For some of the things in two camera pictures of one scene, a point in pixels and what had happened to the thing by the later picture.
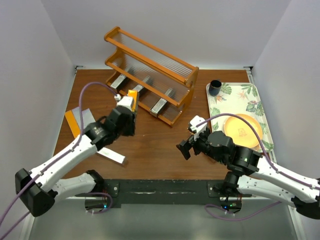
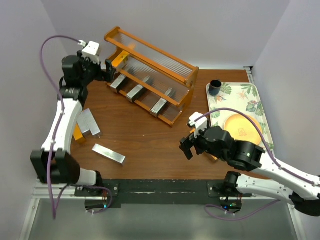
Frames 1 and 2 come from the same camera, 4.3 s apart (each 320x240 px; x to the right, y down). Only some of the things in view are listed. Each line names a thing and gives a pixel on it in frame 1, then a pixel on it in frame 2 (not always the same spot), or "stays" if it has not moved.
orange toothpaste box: (133, 93) to (121, 60)
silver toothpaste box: (118, 80) stays
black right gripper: (189, 147) stays
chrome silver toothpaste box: (157, 107) stays
